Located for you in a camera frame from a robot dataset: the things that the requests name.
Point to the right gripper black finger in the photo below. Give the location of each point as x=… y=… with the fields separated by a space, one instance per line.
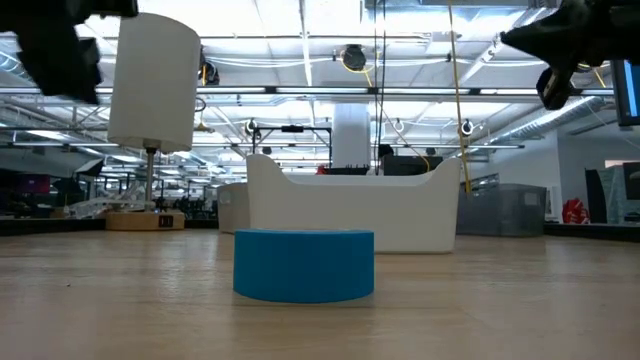
x=540 y=42
x=555 y=90

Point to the blue tape roll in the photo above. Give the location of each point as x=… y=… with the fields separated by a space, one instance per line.
x=302 y=265

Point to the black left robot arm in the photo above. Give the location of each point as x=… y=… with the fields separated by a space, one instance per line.
x=50 y=7

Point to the computer monitor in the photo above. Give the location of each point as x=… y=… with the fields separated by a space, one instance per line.
x=627 y=95

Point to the white lamp with wooden base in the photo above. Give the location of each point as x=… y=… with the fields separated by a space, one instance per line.
x=155 y=75

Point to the red bag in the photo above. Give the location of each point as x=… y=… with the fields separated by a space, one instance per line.
x=575 y=212

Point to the transparent grey plastic bin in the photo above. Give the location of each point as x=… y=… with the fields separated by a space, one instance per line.
x=500 y=210

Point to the dark background screen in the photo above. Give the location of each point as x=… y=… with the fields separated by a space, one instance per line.
x=412 y=165

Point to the person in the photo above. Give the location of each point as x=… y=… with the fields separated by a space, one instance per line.
x=386 y=151

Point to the white plastic bin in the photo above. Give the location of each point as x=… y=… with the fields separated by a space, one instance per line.
x=350 y=215

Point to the black metal frame rig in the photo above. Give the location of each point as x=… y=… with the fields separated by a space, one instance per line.
x=292 y=128

